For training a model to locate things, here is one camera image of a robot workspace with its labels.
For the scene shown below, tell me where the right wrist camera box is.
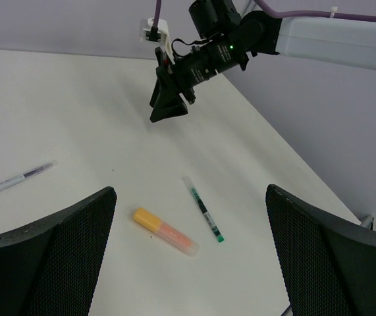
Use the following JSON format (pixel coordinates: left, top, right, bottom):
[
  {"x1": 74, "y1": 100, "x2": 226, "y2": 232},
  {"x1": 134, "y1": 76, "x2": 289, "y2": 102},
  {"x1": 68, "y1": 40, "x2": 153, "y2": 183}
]
[{"x1": 140, "y1": 18, "x2": 174, "y2": 63}]

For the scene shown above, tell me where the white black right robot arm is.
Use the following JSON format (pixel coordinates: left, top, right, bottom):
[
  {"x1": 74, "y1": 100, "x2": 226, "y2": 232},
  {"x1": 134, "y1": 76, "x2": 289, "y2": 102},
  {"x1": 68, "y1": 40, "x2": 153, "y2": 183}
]
[{"x1": 149, "y1": 1, "x2": 376, "y2": 122}]

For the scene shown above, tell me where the green gel pen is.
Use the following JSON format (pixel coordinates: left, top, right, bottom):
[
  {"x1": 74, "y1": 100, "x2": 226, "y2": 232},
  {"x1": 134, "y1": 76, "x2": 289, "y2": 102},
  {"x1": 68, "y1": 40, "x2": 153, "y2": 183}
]
[{"x1": 182, "y1": 176, "x2": 225, "y2": 243}]

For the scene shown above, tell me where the orange highlighter cap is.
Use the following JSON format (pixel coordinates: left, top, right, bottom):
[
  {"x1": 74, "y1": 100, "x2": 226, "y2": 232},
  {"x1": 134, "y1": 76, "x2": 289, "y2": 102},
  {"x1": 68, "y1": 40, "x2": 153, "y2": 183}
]
[{"x1": 132, "y1": 207, "x2": 162, "y2": 233}]

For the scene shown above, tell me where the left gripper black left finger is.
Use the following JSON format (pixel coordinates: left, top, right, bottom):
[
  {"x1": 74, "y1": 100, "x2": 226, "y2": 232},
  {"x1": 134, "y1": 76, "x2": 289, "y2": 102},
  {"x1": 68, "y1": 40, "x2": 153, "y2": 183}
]
[{"x1": 0, "y1": 186, "x2": 117, "y2": 315}]

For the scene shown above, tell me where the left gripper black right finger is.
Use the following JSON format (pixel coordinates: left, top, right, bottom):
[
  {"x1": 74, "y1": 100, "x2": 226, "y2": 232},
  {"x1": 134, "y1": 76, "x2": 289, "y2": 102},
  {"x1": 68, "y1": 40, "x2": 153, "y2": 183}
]
[{"x1": 265, "y1": 184, "x2": 376, "y2": 315}]

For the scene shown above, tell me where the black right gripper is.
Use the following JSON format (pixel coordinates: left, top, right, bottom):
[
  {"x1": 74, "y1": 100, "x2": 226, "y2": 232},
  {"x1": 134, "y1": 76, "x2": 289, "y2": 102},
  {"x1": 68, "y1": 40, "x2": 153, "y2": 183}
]
[{"x1": 149, "y1": 47, "x2": 196, "y2": 122}]

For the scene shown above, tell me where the orange highlighter pen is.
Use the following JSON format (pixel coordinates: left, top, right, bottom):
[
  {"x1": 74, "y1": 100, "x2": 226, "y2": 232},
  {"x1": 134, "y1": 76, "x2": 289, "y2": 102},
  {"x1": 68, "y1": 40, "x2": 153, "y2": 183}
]
[{"x1": 155, "y1": 222, "x2": 199, "y2": 257}]

